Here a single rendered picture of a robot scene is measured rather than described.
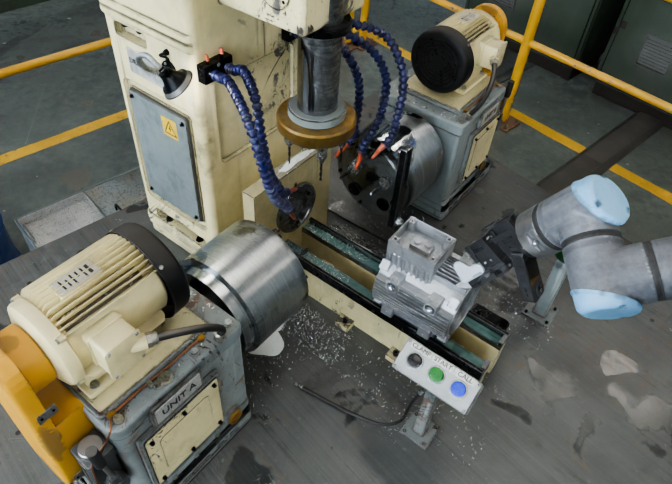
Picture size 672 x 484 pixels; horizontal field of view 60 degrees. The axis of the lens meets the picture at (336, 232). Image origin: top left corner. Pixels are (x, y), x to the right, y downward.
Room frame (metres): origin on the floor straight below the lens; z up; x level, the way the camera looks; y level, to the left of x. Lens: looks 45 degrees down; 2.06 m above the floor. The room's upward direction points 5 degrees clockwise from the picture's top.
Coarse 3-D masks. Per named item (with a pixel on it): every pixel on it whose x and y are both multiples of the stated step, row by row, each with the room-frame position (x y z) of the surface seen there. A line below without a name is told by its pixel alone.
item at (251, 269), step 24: (216, 240) 0.86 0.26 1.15; (240, 240) 0.85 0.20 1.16; (264, 240) 0.86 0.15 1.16; (192, 264) 0.79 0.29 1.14; (216, 264) 0.78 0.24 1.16; (240, 264) 0.79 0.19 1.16; (264, 264) 0.80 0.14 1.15; (288, 264) 0.83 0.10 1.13; (216, 288) 0.73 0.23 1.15; (240, 288) 0.74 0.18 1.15; (264, 288) 0.76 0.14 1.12; (288, 288) 0.79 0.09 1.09; (240, 312) 0.70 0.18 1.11; (264, 312) 0.72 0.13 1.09; (288, 312) 0.77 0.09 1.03; (240, 336) 0.68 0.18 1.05; (264, 336) 0.71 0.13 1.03
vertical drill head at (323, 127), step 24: (336, 0) 1.06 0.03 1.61; (336, 24) 1.07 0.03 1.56; (312, 48) 1.06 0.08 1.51; (336, 48) 1.07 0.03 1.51; (312, 72) 1.05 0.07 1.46; (336, 72) 1.08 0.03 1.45; (312, 96) 1.05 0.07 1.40; (336, 96) 1.08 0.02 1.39; (288, 120) 1.06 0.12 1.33; (312, 120) 1.04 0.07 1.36; (336, 120) 1.05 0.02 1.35; (288, 144) 1.09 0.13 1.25; (312, 144) 1.01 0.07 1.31; (336, 144) 1.02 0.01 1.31
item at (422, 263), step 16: (416, 224) 0.98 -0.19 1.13; (400, 240) 0.94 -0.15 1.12; (416, 240) 0.92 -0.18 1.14; (432, 240) 0.95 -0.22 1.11; (448, 240) 0.92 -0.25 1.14; (400, 256) 0.89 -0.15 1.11; (416, 256) 0.87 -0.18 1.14; (432, 256) 0.87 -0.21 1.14; (448, 256) 0.91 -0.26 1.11; (416, 272) 0.86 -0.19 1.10; (432, 272) 0.85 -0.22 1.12
